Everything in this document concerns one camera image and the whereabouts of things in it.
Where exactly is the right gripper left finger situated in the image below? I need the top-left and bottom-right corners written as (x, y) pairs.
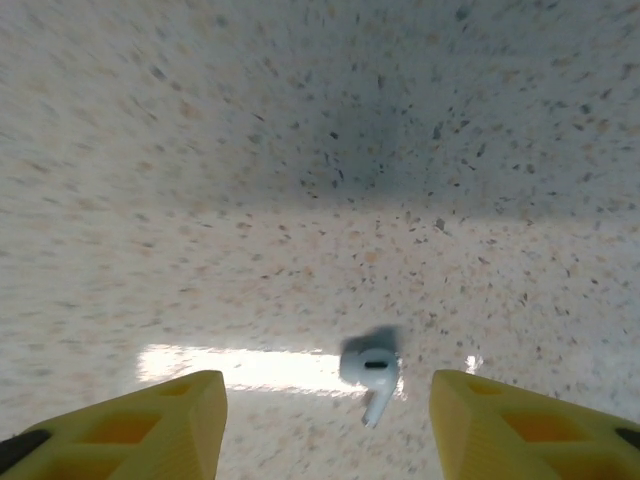
top-left (0, 369), bottom-right (229, 480)

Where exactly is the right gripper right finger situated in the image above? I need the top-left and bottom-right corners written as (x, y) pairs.
top-left (430, 368), bottom-right (640, 480)

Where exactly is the white wireless earbud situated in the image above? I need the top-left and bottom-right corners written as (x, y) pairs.
top-left (338, 344), bottom-right (401, 429)

